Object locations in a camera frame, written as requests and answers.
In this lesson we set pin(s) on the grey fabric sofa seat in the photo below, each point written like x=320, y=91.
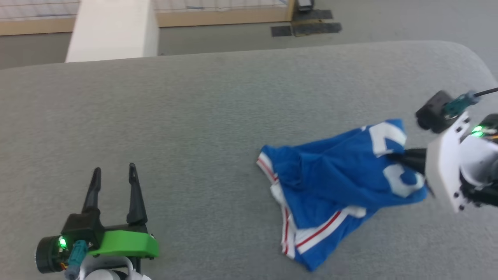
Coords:
x=175, y=128

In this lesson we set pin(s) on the black device base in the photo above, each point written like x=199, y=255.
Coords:
x=305, y=4

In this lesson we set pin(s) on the blue white sports jersey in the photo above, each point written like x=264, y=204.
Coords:
x=330, y=182

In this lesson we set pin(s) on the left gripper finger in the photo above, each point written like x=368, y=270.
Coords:
x=93, y=194
x=135, y=202

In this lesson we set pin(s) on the small black floor mat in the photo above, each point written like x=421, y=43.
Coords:
x=281, y=31

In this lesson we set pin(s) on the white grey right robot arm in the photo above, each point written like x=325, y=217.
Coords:
x=480, y=161

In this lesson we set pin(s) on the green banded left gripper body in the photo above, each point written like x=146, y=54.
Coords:
x=120, y=243

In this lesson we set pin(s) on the white square pillar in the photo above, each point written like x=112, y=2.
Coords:
x=113, y=31

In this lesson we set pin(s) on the wide black floor mat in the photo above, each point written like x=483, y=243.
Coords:
x=317, y=28

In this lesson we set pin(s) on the light wooden floor frame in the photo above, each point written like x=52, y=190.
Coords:
x=214, y=17

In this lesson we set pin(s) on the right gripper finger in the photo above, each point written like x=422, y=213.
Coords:
x=417, y=152
x=412, y=164

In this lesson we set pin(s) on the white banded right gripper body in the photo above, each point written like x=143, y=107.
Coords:
x=443, y=167

